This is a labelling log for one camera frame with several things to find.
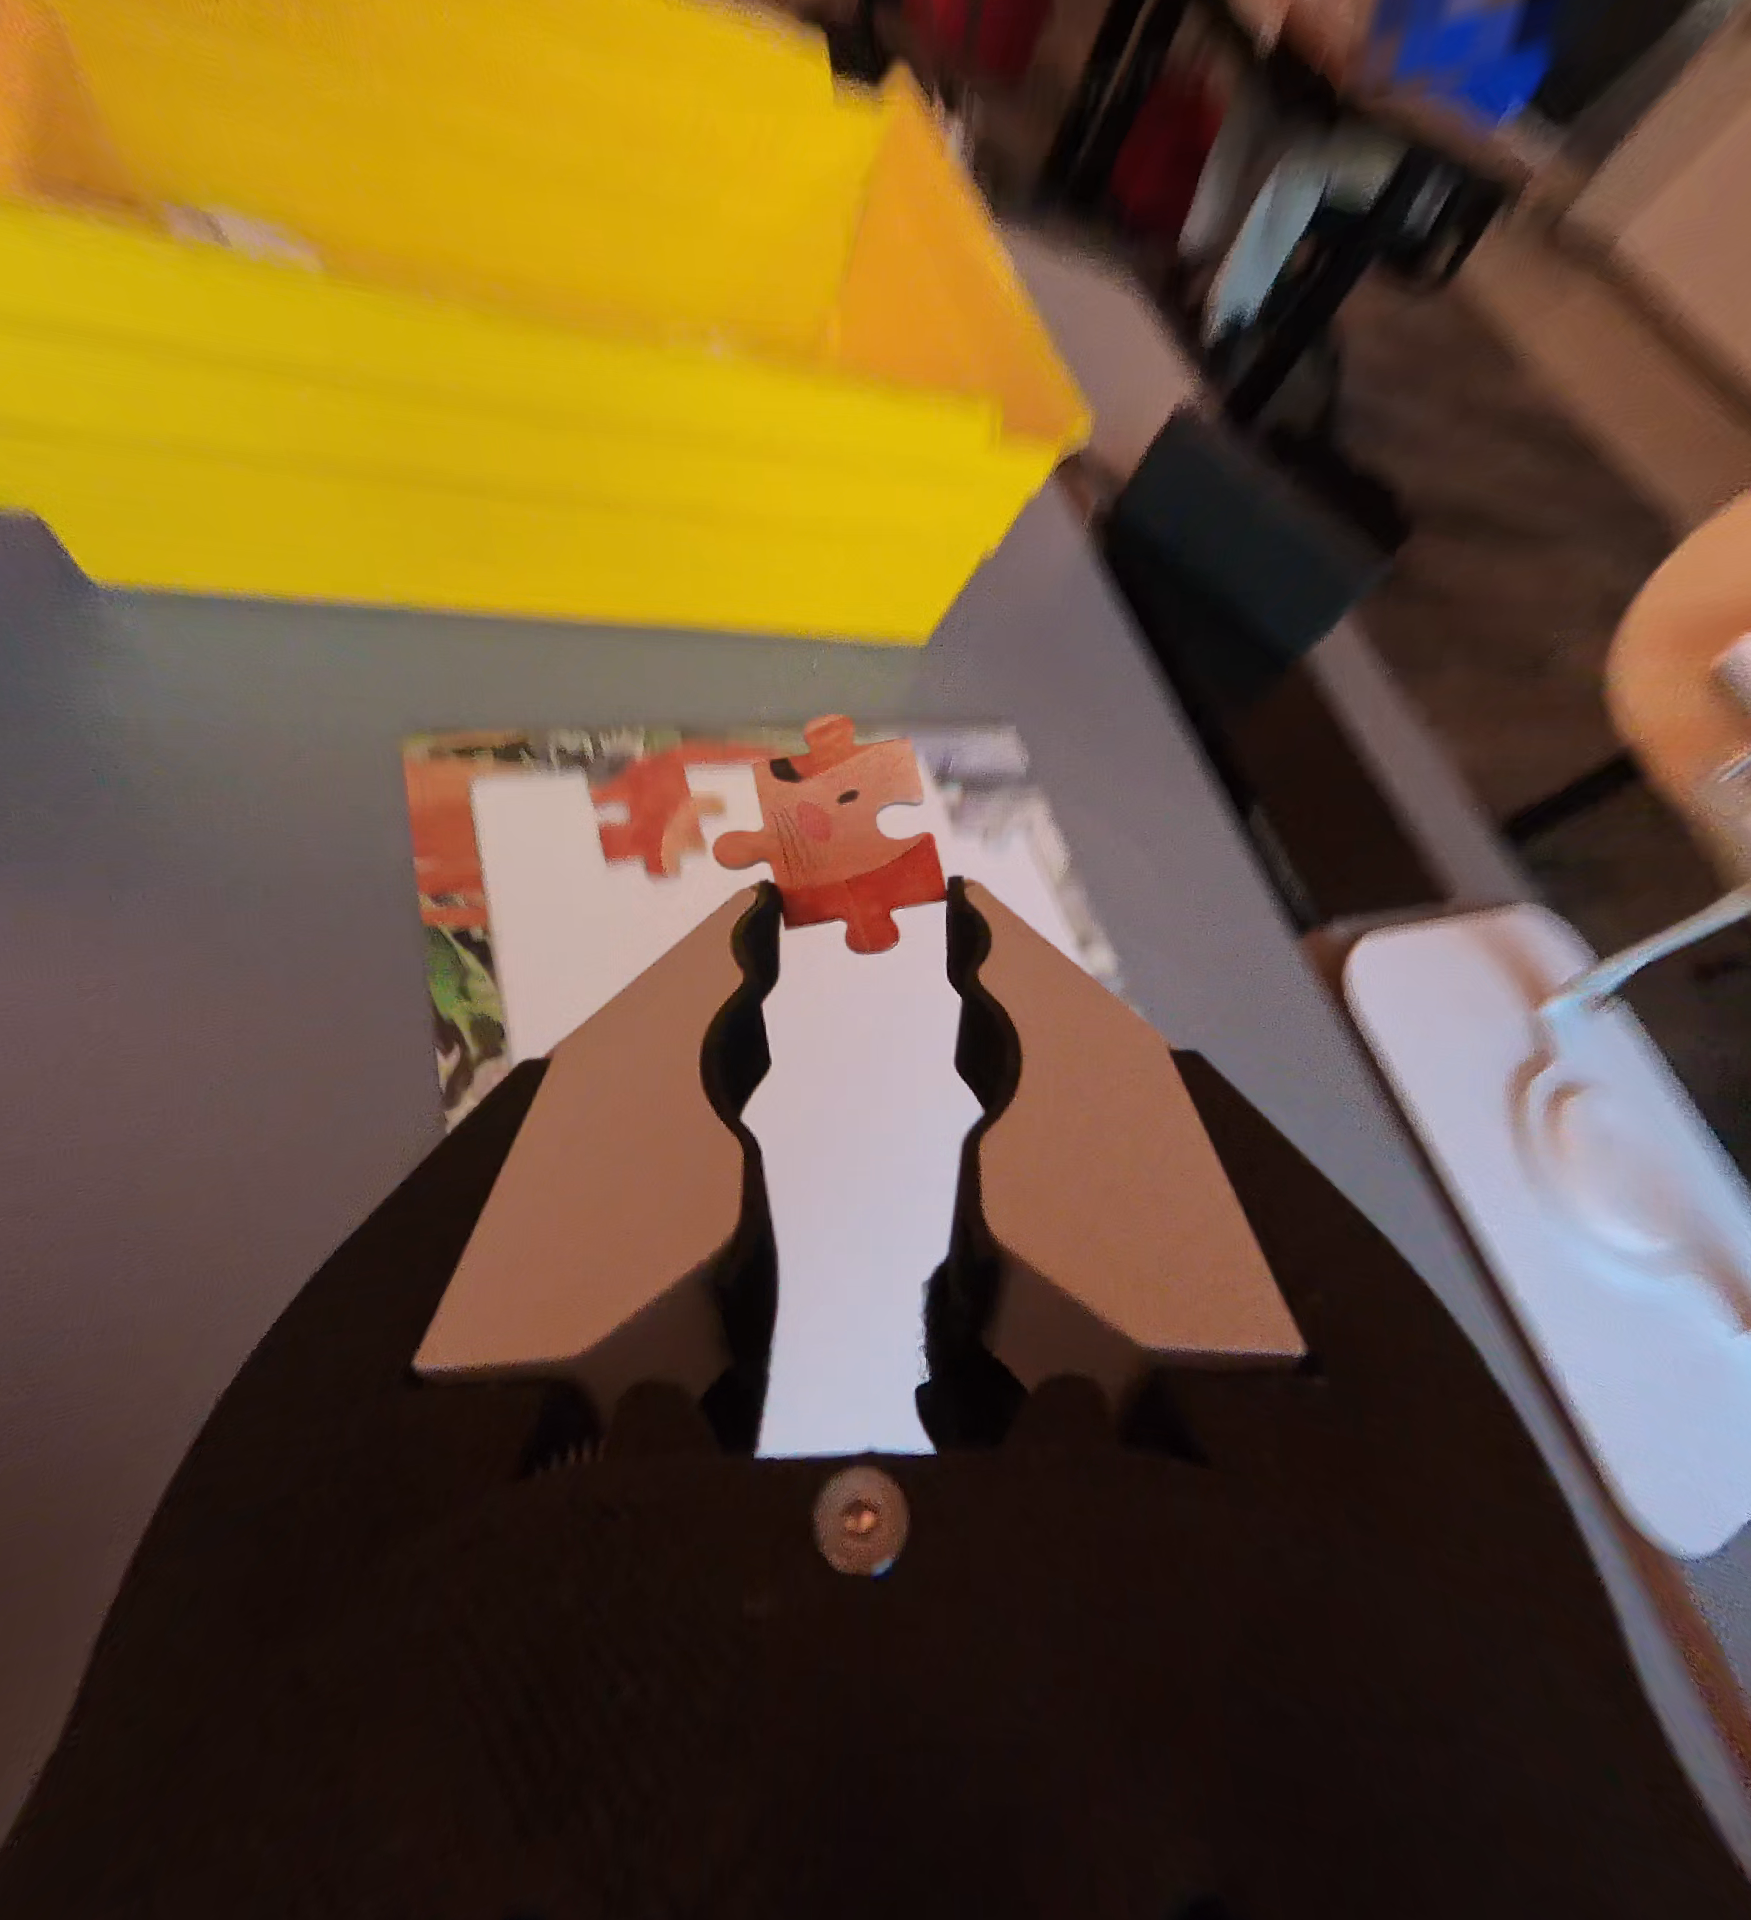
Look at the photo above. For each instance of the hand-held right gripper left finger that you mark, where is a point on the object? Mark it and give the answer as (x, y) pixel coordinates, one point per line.
(589, 1200)

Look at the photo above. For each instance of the yellow plastic bin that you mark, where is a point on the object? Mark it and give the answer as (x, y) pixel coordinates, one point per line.
(514, 450)

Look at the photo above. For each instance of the puzzle frame board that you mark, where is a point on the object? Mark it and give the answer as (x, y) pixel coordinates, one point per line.
(845, 1200)

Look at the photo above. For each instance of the pink red puzzle piece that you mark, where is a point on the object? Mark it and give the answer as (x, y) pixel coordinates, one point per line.
(845, 833)

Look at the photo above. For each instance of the wood-edged office desk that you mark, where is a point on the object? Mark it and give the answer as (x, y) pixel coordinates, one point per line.
(1414, 151)

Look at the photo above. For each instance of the red bag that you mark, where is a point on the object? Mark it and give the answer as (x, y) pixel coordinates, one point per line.
(1169, 144)

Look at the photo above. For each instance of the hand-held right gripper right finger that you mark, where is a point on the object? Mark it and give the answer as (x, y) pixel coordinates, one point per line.
(1131, 1200)

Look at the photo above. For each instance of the black power adapter box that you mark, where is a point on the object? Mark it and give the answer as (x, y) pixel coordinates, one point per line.
(1235, 556)

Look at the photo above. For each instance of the red fan puzzle piece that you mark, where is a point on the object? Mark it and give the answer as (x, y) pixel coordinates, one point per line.
(650, 817)

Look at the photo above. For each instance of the blue tray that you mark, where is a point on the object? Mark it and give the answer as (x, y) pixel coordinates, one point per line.
(1476, 54)

